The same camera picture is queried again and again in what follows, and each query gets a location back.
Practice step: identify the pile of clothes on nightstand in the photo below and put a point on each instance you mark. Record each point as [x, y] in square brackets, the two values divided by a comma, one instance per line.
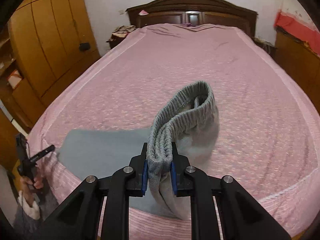
[119, 34]

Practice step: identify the wooden cabinet under window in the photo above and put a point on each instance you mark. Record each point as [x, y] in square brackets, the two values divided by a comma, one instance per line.
[300, 63]

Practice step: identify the pink item on headboard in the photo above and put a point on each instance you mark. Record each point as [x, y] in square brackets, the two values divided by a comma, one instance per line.
[143, 13]

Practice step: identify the dark wooden headboard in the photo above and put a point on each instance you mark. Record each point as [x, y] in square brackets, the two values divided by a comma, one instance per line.
[194, 13]

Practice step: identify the grey pants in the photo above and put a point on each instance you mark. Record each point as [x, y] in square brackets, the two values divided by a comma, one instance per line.
[188, 123]

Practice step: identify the black wardrobe knob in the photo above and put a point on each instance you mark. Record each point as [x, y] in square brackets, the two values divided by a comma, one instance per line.
[84, 46]

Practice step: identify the red and white curtain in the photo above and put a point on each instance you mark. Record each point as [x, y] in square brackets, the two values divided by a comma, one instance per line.
[294, 19]

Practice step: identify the pink floral bedspread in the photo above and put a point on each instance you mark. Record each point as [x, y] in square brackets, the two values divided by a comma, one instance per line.
[269, 129]

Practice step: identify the wooden wardrobe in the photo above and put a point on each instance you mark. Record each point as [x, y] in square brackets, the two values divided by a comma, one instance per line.
[40, 58]

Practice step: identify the person's left hand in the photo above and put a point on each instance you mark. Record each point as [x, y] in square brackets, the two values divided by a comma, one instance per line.
[27, 185]

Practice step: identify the grey fuzzy sleeve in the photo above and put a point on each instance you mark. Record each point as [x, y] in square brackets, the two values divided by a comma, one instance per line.
[29, 218]

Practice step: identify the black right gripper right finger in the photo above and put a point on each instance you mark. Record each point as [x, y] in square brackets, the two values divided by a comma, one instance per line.
[180, 185]

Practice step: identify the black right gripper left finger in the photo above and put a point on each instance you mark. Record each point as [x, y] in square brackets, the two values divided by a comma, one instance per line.
[138, 184]

